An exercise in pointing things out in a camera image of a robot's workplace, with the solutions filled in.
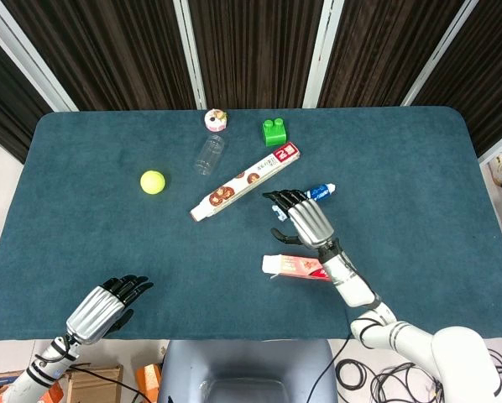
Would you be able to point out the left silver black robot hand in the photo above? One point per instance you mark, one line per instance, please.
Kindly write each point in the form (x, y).
(93, 310)

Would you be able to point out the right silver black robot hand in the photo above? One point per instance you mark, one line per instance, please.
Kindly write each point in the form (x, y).
(312, 222)

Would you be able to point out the blue white toothpaste tube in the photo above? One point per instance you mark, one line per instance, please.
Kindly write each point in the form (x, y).
(322, 192)

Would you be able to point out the pink toothpaste box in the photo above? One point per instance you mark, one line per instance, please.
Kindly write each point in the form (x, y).
(301, 265)

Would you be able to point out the white pink toothpaste tube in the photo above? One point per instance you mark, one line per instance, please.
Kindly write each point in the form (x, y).
(271, 263)

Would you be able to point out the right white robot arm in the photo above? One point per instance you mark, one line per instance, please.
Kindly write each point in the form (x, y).
(402, 333)

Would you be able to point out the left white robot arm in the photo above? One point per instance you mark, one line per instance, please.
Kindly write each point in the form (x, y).
(41, 369)

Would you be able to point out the brown cardboard box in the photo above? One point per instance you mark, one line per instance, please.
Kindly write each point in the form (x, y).
(93, 384)

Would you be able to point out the long baking paper box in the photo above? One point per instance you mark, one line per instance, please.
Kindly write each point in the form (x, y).
(242, 181)

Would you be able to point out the orange package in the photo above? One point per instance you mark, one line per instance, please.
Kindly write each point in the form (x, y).
(148, 378)

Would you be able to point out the green building block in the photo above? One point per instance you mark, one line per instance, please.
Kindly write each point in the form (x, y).
(274, 134)

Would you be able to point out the teal table cloth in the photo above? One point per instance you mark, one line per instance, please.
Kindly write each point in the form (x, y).
(192, 260)

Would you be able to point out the clear plastic cup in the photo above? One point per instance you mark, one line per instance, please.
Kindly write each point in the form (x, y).
(209, 154)

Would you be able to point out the pink cupcake toy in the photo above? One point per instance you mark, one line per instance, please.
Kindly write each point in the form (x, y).
(215, 120)

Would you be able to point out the yellow tennis ball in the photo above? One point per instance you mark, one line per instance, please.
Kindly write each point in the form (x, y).
(152, 181)

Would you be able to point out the grey robot torso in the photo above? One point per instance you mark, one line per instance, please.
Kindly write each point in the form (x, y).
(247, 365)

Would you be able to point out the dark ribbed partition panel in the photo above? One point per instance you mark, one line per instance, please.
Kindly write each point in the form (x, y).
(3, 105)
(490, 63)
(255, 50)
(381, 50)
(108, 50)

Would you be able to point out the white partition post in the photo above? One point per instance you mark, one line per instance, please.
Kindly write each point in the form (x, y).
(320, 54)
(440, 54)
(28, 56)
(190, 54)

